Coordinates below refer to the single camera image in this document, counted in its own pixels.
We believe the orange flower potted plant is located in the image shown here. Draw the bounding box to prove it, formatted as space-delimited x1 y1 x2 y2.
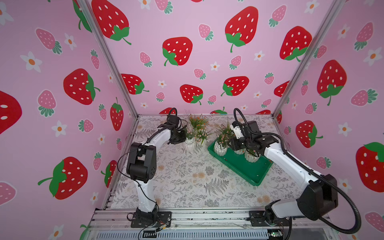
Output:
195 129 211 147

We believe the tall orange flower pot back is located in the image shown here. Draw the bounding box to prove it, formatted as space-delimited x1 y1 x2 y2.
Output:
187 114 209 132

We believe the green plastic storage tray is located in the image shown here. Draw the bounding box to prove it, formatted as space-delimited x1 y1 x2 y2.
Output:
208 143 273 186

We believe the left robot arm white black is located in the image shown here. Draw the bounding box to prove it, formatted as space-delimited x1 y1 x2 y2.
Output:
127 114 187 221

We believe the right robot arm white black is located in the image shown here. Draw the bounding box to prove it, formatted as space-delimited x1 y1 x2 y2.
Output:
228 135 339 222

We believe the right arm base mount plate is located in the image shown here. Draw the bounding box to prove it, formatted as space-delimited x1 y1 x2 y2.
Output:
249 211 290 227

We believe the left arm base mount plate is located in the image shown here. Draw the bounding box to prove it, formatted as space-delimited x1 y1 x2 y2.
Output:
131 209 172 229

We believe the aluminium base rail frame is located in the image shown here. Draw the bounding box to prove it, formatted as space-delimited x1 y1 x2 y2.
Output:
81 208 342 240

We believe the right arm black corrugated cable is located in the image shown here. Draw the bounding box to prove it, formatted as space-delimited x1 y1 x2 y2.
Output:
233 107 362 235

